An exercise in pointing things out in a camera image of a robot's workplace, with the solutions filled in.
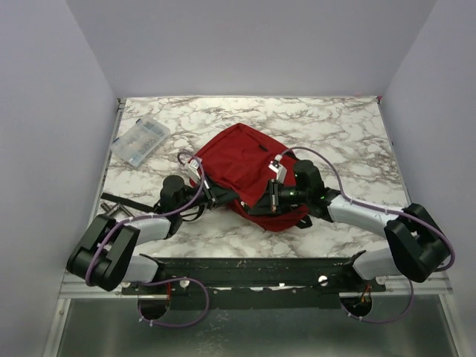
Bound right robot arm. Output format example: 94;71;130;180
268;155;451;292

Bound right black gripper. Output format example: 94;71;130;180
249;178;310;216

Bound red student backpack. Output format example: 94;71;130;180
100;123;313;232

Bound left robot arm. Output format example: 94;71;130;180
66;176;239;294

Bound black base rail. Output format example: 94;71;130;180
122;256;387;310

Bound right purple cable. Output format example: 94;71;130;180
277;147;457;324

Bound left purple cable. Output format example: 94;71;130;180
84;152;211;329

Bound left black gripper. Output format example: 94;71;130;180
176;173;239;213

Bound clear plastic storage box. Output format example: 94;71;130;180
111;115;170;168

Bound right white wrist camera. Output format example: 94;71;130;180
268;155;287;184

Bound purple cable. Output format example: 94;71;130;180
84;152;211;329
277;147;457;324

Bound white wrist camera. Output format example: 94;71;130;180
268;155;287;184
186;158;202;184

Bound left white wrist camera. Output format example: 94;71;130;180
186;158;202;184

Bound aluminium extrusion rail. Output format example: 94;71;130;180
59;267;453;298

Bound black metal bracket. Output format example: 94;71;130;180
100;202;132;217

